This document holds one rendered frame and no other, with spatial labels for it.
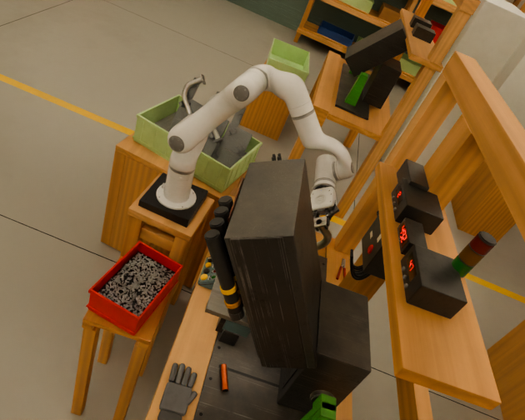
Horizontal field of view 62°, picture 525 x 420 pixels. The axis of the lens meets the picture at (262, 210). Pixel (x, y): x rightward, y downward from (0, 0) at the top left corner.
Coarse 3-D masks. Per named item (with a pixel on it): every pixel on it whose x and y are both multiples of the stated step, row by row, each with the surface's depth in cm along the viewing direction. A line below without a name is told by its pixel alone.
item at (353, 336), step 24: (336, 288) 152; (336, 312) 144; (360, 312) 147; (336, 336) 136; (360, 336) 140; (336, 360) 130; (360, 360) 133; (288, 384) 144; (312, 384) 140; (336, 384) 138
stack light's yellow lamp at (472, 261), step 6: (468, 246) 115; (462, 252) 116; (468, 252) 114; (474, 252) 113; (462, 258) 116; (468, 258) 115; (474, 258) 114; (480, 258) 114; (468, 264) 115; (474, 264) 115
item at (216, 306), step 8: (216, 280) 151; (216, 288) 148; (216, 296) 146; (208, 304) 142; (216, 304) 143; (224, 304) 144; (208, 312) 142; (216, 312) 141; (224, 312) 142; (240, 320) 142
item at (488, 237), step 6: (480, 234) 112; (486, 234) 113; (474, 240) 113; (480, 240) 112; (486, 240) 111; (492, 240) 112; (474, 246) 113; (480, 246) 112; (486, 246) 111; (492, 246) 111; (480, 252) 113; (486, 252) 112
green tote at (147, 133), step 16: (176, 96) 269; (144, 112) 244; (160, 112) 261; (144, 128) 243; (160, 128) 238; (144, 144) 248; (160, 144) 244; (256, 144) 265; (208, 160) 234; (240, 160) 241; (208, 176) 240; (224, 176) 235
